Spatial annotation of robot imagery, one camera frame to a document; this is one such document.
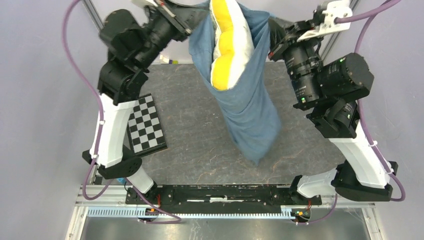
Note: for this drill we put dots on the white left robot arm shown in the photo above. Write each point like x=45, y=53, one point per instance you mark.
x=132, y=48

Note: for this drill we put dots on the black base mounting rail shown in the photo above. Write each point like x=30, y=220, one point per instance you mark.
x=227, y=199

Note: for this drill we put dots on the black white checkerboard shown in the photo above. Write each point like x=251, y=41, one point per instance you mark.
x=144, y=128

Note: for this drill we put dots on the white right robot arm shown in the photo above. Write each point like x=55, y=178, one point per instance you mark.
x=330, y=93

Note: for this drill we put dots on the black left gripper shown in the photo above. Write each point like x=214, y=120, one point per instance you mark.
x=183, y=18

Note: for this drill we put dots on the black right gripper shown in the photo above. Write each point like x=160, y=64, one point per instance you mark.
x=285, y=35

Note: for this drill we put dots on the small white coloured toy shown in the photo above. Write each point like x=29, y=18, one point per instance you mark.
x=165, y=60

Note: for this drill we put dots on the blue fabric pillowcase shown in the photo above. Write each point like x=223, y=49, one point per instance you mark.
x=251, y=117

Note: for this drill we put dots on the white pillow with yellow side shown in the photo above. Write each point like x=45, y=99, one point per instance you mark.
x=233, y=44

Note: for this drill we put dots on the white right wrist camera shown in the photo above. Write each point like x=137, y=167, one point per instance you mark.
x=323, y=21

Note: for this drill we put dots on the small light blue block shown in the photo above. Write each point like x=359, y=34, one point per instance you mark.
x=122, y=181

